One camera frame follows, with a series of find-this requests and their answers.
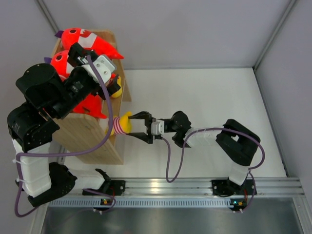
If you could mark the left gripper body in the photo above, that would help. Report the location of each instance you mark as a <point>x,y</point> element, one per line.
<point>76,88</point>

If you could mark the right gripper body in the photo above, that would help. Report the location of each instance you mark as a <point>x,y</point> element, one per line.
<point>148,126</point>

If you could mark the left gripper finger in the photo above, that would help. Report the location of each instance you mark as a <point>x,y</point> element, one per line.
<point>114,87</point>
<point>77,55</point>

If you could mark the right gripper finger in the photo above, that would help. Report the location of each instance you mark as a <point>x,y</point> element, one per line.
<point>144,115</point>
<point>141,136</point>

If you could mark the yellow bear plush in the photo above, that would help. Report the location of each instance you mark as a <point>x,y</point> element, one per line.
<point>121,124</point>
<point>114,96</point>

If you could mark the red shark plush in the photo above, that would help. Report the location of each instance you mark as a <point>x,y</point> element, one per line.
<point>91,105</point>
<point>60,63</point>
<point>88,40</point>

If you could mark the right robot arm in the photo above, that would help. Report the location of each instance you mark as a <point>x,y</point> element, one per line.
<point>236,141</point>

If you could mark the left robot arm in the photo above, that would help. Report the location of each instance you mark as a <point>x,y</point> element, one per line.
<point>31,126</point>

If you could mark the wooden shelf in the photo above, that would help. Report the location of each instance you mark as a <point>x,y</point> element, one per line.
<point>80,132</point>

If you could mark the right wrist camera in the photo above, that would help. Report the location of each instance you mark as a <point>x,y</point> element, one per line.
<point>157,127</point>

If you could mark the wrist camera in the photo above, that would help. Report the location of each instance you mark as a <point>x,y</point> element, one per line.
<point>103,65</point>
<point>157,127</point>

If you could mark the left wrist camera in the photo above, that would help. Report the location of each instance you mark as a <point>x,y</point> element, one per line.
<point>103,65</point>

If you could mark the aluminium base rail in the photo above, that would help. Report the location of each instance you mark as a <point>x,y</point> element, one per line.
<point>279,186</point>

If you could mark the left aluminium corner post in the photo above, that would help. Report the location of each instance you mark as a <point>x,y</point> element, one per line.
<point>47,15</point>

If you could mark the aluminium corner post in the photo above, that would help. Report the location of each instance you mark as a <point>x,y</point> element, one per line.
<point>47,15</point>
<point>291,4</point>

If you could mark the grey slotted cable duct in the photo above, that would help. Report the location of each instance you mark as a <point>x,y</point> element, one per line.
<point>130,202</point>

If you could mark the right aluminium corner post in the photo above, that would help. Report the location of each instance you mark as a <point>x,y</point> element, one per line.
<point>291,4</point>

